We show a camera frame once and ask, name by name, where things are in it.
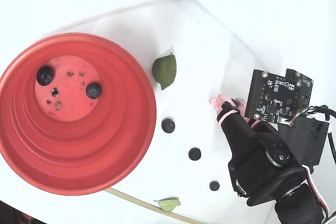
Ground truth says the dark green leaf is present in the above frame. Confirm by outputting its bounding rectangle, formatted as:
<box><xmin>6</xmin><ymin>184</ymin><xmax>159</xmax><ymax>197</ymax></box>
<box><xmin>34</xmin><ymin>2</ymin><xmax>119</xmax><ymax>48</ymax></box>
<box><xmin>151</xmin><ymin>52</ymin><xmax>177</xmax><ymax>91</ymax></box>

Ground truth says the white paper sheet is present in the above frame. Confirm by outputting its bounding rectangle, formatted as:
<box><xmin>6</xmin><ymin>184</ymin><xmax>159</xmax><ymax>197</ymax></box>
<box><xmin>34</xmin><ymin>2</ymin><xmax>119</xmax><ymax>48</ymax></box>
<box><xmin>89</xmin><ymin>0</ymin><xmax>309</xmax><ymax>224</ymax></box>

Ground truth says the dark red background object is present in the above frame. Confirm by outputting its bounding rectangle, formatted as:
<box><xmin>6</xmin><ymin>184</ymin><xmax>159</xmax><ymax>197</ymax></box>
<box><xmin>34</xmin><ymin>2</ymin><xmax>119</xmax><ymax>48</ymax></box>
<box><xmin>15</xmin><ymin>212</ymin><xmax>40</xmax><ymax>224</ymax></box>

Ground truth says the red collapsible silicone cup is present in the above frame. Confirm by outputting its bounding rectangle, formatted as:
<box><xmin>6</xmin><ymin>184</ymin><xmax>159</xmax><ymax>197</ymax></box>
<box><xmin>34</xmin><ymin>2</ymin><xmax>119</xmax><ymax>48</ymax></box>
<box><xmin>0</xmin><ymin>32</ymin><xmax>158</xmax><ymax>196</ymax></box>

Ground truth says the thin wooden stick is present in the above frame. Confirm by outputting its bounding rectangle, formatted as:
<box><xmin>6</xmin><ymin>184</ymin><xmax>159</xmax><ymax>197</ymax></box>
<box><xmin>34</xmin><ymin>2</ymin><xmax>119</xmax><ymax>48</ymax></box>
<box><xmin>104</xmin><ymin>186</ymin><xmax>208</xmax><ymax>224</ymax></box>

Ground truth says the white red black servo cable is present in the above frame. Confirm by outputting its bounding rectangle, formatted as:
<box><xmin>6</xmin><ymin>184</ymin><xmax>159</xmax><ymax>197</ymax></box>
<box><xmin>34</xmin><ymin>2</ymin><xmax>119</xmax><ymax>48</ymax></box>
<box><xmin>300</xmin><ymin>165</ymin><xmax>330</xmax><ymax>224</ymax></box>

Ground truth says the light green leaf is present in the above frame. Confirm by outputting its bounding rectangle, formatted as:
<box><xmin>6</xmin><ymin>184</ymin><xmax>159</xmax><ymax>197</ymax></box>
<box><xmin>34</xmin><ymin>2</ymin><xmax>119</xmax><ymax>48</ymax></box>
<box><xmin>153</xmin><ymin>196</ymin><xmax>182</xmax><ymax>212</ymax></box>

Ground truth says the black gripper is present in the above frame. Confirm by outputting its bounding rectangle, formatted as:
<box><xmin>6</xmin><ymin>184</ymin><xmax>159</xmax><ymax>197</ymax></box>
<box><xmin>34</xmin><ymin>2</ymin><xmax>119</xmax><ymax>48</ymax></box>
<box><xmin>209</xmin><ymin>95</ymin><xmax>330</xmax><ymax>206</ymax></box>

